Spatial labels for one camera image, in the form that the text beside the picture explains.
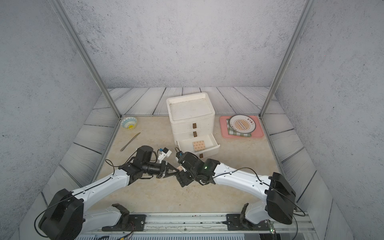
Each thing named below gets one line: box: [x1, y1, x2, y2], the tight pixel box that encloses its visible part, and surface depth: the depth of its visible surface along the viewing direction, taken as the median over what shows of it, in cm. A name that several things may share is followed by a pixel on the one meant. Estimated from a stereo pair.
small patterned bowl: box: [120, 116, 138, 130], surface depth 117 cm
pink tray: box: [219, 115, 265, 139], surface depth 113 cm
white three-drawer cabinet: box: [166, 92, 221, 159], surface depth 95 cm
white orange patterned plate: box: [229, 114, 256, 134], surface depth 117 cm
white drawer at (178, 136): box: [172, 129, 214, 141], surface depth 96 cm
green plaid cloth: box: [226, 118, 252, 137], surface depth 110 cm
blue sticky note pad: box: [192, 140, 206, 152], surface depth 103 cm
